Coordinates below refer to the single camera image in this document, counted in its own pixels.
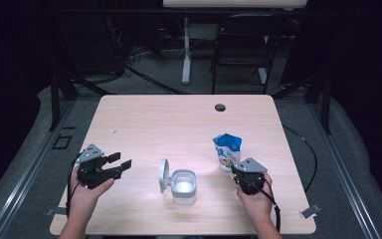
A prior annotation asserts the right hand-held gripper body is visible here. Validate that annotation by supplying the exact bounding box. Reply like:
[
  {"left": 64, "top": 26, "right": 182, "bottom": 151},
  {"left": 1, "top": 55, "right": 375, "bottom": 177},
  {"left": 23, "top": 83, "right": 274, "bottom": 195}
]
[{"left": 233, "top": 156, "right": 269, "bottom": 196}]

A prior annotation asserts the black floor socket frame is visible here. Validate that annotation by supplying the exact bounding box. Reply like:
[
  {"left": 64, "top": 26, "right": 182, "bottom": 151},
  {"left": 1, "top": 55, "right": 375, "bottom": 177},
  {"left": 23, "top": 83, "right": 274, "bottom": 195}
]
[{"left": 52, "top": 132, "right": 74, "bottom": 150}]

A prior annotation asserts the blue and white pouch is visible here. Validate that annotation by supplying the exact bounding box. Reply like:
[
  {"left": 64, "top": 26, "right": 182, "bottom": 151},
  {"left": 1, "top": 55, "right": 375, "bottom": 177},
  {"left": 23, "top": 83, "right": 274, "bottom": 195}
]
[{"left": 212, "top": 132, "right": 244, "bottom": 178}]

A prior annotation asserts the hand-held gripper cable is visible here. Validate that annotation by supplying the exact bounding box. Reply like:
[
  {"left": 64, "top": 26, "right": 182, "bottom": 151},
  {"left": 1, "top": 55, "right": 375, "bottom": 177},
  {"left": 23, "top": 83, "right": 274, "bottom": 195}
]
[
  {"left": 242, "top": 177, "right": 283, "bottom": 233},
  {"left": 65, "top": 152, "right": 89, "bottom": 217}
]

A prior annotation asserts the thin black floor cable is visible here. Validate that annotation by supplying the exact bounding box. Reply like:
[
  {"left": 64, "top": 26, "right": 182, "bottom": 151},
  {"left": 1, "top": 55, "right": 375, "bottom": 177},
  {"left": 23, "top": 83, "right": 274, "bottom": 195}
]
[{"left": 282, "top": 123, "right": 318, "bottom": 193}]

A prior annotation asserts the right hand-held gripper cable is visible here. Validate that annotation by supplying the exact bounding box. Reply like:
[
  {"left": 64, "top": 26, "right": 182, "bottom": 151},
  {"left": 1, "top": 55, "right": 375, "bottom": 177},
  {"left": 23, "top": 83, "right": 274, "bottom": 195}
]
[{"left": 242, "top": 177, "right": 283, "bottom": 233}]

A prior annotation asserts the person's right hand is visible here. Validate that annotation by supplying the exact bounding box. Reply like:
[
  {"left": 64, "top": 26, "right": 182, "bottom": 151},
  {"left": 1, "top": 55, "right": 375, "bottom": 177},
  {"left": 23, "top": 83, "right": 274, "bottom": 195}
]
[{"left": 236, "top": 171, "right": 276, "bottom": 224}]

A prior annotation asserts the aluminium floor rail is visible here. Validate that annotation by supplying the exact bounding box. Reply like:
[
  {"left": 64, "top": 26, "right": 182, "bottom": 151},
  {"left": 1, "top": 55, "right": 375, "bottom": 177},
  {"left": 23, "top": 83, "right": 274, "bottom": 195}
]
[
  {"left": 0, "top": 99, "right": 78, "bottom": 239},
  {"left": 306, "top": 99, "right": 382, "bottom": 239}
]

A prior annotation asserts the bundle of loose cables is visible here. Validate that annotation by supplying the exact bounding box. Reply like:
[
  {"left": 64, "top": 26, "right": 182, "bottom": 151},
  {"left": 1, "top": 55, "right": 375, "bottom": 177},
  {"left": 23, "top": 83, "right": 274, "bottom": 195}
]
[{"left": 125, "top": 45, "right": 187, "bottom": 62}]

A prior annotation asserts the person's left hand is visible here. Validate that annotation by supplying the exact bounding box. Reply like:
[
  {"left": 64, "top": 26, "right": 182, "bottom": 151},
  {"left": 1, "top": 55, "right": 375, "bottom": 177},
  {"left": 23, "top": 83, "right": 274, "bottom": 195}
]
[{"left": 69, "top": 164, "right": 115, "bottom": 217}]

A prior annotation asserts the left hand-held gripper cable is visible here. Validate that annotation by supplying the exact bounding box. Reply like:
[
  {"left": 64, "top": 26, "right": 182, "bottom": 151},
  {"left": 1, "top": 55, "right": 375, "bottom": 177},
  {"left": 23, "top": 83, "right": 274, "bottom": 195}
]
[{"left": 65, "top": 152, "right": 89, "bottom": 217}]

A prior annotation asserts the white desk with metal legs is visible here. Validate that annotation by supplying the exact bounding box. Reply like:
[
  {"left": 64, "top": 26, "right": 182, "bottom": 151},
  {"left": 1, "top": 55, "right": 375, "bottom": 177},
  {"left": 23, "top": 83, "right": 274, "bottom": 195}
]
[{"left": 162, "top": 0, "right": 309, "bottom": 86}]

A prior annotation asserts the black metal stand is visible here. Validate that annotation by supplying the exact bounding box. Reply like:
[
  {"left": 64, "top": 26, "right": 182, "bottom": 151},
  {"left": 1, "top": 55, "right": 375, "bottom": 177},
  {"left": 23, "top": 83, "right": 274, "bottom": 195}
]
[
  {"left": 48, "top": 70, "right": 113, "bottom": 132},
  {"left": 272, "top": 70, "right": 332, "bottom": 135}
]

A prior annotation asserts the grey tape strip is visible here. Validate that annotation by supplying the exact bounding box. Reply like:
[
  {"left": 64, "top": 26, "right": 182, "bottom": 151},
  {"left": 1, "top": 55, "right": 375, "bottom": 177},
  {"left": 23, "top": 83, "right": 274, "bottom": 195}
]
[
  {"left": 45, "top": 206, "right": 71, "bottom": 217},
  {"left": 300, "top": 203, "right": 322, "bottom": 220}
]

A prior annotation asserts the clear jar with white lid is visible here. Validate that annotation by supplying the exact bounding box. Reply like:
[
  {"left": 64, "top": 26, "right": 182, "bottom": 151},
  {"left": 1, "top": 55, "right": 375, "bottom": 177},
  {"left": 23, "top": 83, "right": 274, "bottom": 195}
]
[{"left": 158, "top": 158, "right": 199, "bottom": 206}]

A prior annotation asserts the black folding chair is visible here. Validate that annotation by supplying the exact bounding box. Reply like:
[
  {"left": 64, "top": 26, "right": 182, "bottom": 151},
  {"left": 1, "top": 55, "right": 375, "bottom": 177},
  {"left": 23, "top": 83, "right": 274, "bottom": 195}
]
[{"left": 210, "top": 13, "right": 287, "bottom": 96}]

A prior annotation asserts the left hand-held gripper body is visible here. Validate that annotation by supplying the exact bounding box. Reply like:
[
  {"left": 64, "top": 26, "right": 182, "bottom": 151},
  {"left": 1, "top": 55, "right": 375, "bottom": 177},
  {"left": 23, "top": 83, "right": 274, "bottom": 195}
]
[{"left": 75, "top": 143, "right": 123, "bottom": 190}]

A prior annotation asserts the thick black floor cable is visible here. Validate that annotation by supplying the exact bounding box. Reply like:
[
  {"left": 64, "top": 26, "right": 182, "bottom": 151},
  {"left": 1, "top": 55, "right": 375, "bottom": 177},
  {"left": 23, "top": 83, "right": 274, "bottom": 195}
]
[{"left": 123, "top": 64, "right": 189, "bottom": 96}]

